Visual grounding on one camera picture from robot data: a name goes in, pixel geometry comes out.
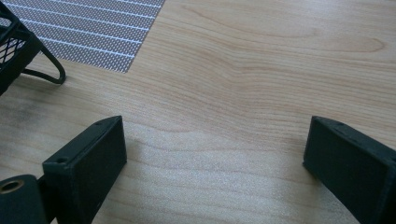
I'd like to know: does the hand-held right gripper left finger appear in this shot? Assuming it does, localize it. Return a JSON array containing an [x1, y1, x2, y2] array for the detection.
[[41, 115, 128, 224]]

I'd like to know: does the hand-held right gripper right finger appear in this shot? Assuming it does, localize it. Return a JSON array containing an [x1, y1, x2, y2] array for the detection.
[[303, 115, 396, 224]]

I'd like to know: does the black wire basket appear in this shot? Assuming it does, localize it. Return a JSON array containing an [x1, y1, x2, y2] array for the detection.
[[0, 1, 67, 97]]

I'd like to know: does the grey striped placemat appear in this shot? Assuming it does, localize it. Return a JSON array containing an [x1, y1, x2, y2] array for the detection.
[[0, 0, 166, 75]]

